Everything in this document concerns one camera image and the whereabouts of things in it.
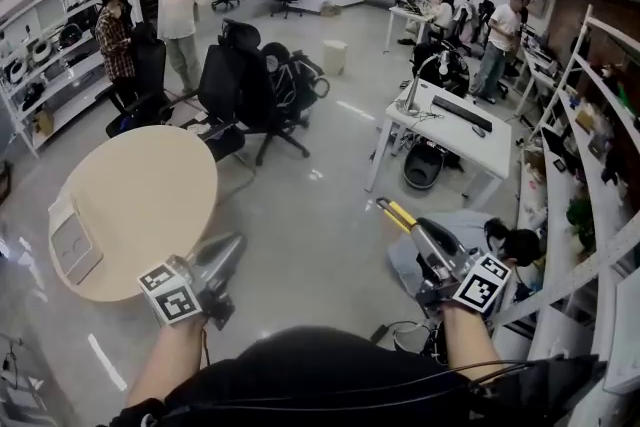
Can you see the white metal shelving rack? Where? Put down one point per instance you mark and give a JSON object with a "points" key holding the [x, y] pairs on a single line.
{"points": [[560, 340], [65, 112]]}

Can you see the black computer mouse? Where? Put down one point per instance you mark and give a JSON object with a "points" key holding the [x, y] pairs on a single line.
{"points": [[478, 131]]}

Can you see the person's left forearm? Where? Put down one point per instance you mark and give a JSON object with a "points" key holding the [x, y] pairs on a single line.
{"points": [[160, 360]]}

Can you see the white rectangular desk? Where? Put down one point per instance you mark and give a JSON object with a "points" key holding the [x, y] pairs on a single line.
{"points": [[450, 130], [400, 12]]}

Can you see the white plastic bin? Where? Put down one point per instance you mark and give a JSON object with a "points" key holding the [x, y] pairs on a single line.
{"points": [[335, 57]]}

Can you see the green potted plant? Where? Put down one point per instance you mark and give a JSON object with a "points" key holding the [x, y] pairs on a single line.
{"points": [[580, 225]]}

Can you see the black laptop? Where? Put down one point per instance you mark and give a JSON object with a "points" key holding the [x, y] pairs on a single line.
{"points": [[555, 150]]}

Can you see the long black bar device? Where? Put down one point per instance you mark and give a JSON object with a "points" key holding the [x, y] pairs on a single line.
{"points": [[460, 112]]}

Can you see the black round basket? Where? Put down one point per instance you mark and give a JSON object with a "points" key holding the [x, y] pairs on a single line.
{"points": [[422, 167]]}

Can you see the person's black clothing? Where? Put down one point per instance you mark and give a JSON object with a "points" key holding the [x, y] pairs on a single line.
{"points": [[310, 375]]}

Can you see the round beige table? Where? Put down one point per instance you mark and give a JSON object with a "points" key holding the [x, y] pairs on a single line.
{"points": [[145, 185]]}

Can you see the silver desk lamp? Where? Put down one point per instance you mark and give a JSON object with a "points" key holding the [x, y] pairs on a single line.
{"points": [[414, 90]]}

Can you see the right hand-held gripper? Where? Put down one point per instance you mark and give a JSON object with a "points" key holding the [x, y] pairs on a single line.
{"points": [[477, 287]]}

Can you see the black white backpack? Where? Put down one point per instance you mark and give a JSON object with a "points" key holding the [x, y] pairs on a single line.
{"points": [[290, 75]]}

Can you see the person's right forearm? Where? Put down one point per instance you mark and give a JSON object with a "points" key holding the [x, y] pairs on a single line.
{"points": [[470, 340]]}

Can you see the brown cardboard box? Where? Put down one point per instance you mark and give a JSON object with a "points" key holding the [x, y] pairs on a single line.
{"points": [[43, 122]]}

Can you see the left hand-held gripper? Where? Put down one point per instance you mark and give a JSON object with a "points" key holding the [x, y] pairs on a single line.
{"points": [[172, 302]]}

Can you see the grey plastic box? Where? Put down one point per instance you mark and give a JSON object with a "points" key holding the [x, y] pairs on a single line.
{"points": [[75, 250]]}

